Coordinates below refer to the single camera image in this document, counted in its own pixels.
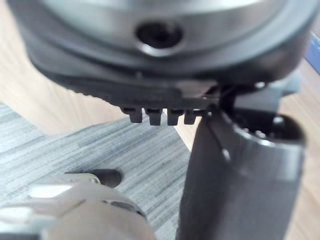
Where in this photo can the silver robot leg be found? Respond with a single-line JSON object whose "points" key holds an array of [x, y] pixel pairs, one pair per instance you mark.
{"points": [[82, 212]]}

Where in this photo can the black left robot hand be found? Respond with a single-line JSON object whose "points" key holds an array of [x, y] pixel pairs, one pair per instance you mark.
{"points": [[155, 82]]}

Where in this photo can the blue object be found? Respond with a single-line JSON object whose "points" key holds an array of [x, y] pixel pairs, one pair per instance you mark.
{"points": [[316, 47]]}

